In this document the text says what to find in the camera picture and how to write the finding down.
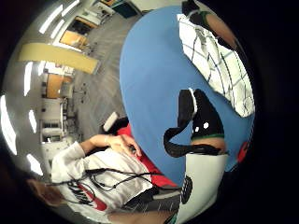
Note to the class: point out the teal cabinet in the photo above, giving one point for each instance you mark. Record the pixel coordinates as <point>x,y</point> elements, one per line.
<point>126,7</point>

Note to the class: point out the white office desks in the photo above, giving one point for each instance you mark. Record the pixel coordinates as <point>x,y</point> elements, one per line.
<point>53,124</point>

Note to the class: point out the the person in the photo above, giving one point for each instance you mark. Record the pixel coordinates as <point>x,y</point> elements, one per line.
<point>115,168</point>

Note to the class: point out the red round object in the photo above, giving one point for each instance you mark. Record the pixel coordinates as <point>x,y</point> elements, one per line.
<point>243,152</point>

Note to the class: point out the ceiling light strips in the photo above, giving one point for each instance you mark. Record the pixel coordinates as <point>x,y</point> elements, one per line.
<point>7,124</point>

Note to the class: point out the white checkered cloth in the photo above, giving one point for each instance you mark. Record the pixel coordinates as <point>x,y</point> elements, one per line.
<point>215,65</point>

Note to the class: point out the wooden cabinet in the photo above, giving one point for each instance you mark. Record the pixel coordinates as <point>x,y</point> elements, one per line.
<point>54,85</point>
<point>73,39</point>

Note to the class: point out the red chair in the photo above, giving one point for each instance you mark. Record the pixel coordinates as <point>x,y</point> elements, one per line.
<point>152,168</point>

